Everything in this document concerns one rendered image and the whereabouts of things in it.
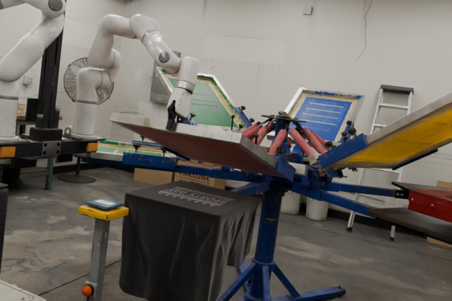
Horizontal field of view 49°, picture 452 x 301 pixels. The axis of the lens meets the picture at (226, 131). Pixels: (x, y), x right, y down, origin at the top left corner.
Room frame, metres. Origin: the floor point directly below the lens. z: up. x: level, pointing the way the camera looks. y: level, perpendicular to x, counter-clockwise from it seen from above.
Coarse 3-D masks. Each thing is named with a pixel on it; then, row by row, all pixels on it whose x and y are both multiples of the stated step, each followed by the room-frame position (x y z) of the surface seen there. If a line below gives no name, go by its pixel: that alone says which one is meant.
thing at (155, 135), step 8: (136, 128) 2.04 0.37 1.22; (144, 128) 1.98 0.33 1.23; (152, 136) 2.17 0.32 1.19; (160, 136) 2.10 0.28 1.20; (168, 136) 2.04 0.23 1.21; (176, 136) 1.98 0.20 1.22; (168, 144) 2.31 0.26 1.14; (176, 144) 2.23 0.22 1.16; (184, 144) 2.16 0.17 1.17; (192, 144) 2.10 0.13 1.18; (184, 152) 2.44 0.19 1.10; (192, 152) 2.36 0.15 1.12; (200, 152) 2.28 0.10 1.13; (200, 160) 2.62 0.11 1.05; (208, 160) 2.53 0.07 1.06; (216, 160) 2.44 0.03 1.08
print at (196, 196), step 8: (160, 192) 2.13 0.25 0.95; (168, 192) 2.15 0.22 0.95; (176, 192) 2.17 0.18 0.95; (184, 192) 2.20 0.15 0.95; (192, 192) 2.22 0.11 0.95; (200, 192) 2.24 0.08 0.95; (192, 200) 2.06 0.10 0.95; (200, 200) 2.08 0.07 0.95; (208, 200) 2.10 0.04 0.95; (216, 200) 2.12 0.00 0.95; (224, 200) 2.14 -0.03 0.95; (232, 200) 2.16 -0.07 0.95
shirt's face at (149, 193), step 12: (132, 192) 2.06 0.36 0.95; (144, 192) 2.09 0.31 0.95; (204, 192) 2.25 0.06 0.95; (216, 192) 2.29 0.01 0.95; (228, 192) 2.33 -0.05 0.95; (180, 204) 1.96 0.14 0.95; (192, 204) 1.99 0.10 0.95; (204, 204) 2.01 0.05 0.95; (228, 204) 2.07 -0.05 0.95; (240, 204) 2.10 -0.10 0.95
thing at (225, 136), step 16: (112, 112) 2.01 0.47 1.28; (128, 128) 2.10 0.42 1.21; (160, 128) 1.91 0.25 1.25; (176, 128) 1.88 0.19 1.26; (192, 128) 1.86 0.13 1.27; (208, 128) 1.83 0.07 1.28; (160, 144) 2.39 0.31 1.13; (240, 144) 1.79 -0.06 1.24; (256, 144) 1.94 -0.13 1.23; (272, 160) 2.15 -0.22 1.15
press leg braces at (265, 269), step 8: (256, 264) 3.13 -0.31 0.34; (248, 272) 3.10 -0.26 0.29; (264, 272) 3.08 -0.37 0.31; (280, 272) 3.27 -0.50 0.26; (240, 280) 3.07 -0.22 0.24; (248, 280) 3.49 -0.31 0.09; (264, 280) 3.04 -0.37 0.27; (280, 280) 3.30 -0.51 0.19; (288, 280) 3.31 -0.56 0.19; (232, 288) 3.04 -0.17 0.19; (264, 288) 3.00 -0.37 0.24; (288, 288) 3.32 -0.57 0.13; (224, 296) 3.01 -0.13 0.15; (232, 296) 3.03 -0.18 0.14; (264, 296) 2.96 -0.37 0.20; (288, 296) 3.38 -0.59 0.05; (296, 296) 3.38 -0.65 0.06
